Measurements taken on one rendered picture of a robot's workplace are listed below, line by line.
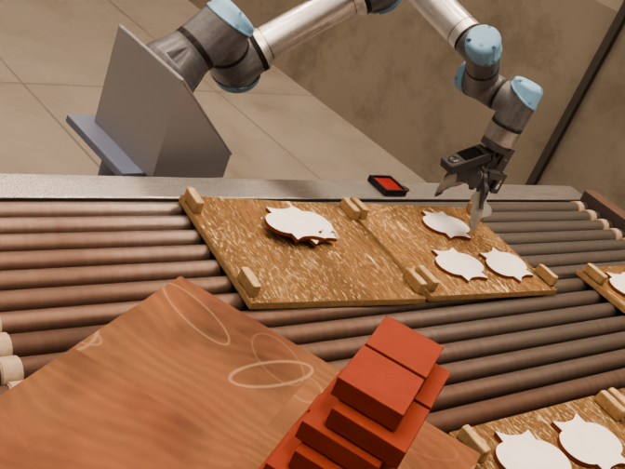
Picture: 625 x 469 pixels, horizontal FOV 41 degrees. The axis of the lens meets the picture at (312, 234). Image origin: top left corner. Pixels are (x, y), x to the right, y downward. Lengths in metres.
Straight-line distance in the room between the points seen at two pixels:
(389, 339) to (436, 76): 4.11
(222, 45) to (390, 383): 1.28
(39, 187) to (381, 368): 0.99
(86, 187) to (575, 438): 1.01
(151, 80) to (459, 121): 3.12
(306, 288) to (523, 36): 3.22
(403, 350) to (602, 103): 3.59
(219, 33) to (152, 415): 1.11
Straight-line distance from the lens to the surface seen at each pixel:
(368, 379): 0.77
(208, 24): 1.93
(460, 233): 2.02
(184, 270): 1.51
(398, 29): 5.10
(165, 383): 1.06
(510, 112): 1.93
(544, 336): 1.84
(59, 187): 1.65
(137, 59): 1.91
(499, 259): 1.99
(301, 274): 1.59
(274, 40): 2.07
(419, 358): 0.83
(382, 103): 5.14
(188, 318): 1.18
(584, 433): 1.56
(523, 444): 1.44
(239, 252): 1.58
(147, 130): 1.87
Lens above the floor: 1.72
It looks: 27 degrees down
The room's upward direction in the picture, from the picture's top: 23 degrees clockwise
